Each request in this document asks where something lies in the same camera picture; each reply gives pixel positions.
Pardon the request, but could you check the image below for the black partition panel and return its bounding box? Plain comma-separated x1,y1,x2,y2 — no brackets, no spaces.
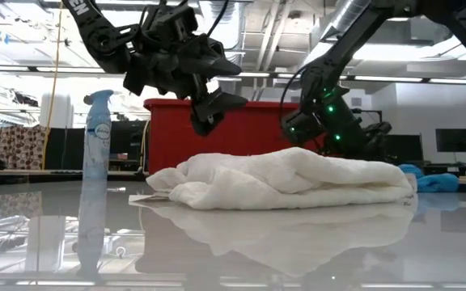
44,127,85,171

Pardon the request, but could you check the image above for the white cylinder column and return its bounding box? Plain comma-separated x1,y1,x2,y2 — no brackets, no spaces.
40,91,74,129

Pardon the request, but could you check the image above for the tan wooden desk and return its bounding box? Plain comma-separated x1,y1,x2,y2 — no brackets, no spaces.
0,168,466,183

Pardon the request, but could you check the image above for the red plastic laundry basket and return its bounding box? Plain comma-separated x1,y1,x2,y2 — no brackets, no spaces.
142,98,328,175

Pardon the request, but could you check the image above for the white lace garment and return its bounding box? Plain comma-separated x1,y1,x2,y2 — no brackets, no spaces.
129,146,419,212

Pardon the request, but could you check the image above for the corrugated silver duct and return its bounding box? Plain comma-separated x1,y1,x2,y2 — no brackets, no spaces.
198,0,247,65

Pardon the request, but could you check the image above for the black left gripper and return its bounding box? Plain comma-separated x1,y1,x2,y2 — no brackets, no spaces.
122,2,249,137

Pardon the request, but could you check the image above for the light blue air freshener bottle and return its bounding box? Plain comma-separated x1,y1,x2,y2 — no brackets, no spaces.
81,88,115,183

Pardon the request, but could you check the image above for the small black monitor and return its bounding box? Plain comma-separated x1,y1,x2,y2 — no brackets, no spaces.
434,128,466,154

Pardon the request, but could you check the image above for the brown dotted cloth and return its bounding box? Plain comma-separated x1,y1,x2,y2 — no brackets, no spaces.
0,124,49,171

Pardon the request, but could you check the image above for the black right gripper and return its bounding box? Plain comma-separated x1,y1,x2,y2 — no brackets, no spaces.
328,120,394,162

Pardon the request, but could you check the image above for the wide black monitor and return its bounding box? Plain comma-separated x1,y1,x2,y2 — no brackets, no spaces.
384,133,424,165

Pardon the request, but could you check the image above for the blue garment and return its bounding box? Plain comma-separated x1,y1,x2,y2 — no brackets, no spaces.
397,162,460,194

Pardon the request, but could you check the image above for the smooth silver ventilation duct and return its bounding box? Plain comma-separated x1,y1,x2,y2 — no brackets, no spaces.
303,0,374,68

